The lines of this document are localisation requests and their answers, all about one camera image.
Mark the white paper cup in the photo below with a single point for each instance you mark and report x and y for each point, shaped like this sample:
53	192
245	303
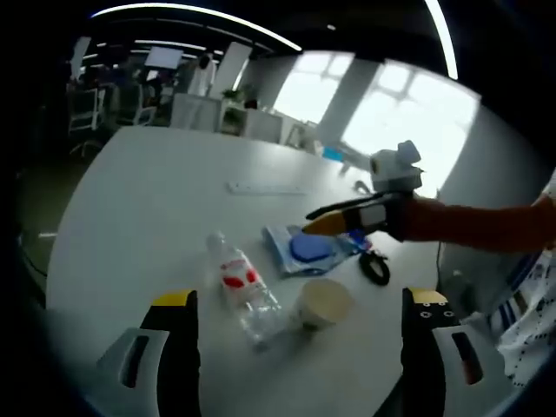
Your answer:
323	302

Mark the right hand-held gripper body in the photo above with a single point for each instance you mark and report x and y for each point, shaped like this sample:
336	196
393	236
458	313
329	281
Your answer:
393	169

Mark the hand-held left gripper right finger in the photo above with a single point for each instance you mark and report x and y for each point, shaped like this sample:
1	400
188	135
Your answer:
421	347

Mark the white partition panel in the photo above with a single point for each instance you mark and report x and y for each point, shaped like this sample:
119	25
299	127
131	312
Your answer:
234	65

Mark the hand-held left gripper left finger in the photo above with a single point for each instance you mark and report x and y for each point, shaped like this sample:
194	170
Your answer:
180	347

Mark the black curved device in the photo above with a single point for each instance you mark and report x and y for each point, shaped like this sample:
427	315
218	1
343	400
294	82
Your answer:
362	186

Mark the computer monitor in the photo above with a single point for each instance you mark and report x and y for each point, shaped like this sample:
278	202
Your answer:
164	57

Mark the light blue box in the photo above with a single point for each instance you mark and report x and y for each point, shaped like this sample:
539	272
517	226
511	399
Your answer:
333	153

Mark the long ceiling light strip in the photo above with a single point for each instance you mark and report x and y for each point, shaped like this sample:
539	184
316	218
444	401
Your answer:
445	39
204	17

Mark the clear package with blue pad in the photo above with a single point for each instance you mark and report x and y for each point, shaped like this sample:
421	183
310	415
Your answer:
304	256

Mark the blue flowered tissue pack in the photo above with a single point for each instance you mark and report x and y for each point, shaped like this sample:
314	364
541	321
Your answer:
359	241

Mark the white tabletop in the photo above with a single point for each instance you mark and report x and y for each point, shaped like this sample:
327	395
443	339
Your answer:
152	208

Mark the white office chair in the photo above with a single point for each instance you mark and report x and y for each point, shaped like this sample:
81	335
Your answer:
84	108

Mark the green potted plant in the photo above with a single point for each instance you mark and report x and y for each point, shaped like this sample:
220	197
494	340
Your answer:
233	94

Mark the clear plastic water bottle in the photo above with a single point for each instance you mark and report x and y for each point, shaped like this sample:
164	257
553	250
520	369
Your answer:
243	282

